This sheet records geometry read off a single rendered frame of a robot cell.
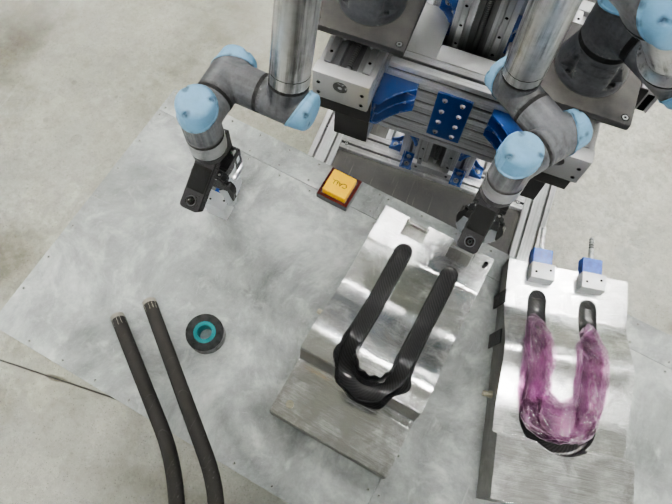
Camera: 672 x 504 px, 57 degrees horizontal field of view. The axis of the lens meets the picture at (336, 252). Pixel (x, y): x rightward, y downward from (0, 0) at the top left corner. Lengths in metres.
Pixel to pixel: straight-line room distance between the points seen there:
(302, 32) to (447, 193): 1.24
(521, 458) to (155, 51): 2.17
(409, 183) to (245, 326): 1.00
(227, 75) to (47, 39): 1.86
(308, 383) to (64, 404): 1.19
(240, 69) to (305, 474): 0.79
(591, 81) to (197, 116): 0.79
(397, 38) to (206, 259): 0.64
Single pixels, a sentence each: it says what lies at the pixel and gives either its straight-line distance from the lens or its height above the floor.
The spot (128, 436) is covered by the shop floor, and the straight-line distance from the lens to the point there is 2.21.
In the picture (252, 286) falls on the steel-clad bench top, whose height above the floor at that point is 0.80.
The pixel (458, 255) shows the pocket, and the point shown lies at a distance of 1.37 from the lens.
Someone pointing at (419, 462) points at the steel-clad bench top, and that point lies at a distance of 1.33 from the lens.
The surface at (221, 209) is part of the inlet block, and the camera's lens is 1.41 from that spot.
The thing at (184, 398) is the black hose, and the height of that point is 0.89.
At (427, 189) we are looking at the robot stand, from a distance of 2.17.
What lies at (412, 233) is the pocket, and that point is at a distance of 1.37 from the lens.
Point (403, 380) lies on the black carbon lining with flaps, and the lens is 1.24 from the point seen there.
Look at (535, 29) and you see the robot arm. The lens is 1.08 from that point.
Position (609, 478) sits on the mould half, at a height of 0.91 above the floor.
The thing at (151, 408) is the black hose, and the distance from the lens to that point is 1.30.
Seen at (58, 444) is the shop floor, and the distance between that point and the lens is 2.28.
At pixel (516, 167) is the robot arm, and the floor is 1.19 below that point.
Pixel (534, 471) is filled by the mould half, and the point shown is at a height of 0.91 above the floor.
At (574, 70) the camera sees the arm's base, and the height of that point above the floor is 1.08.
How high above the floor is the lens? 2.11
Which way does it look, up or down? 69 degrees down
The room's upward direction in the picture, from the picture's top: 4 degrees clockwise
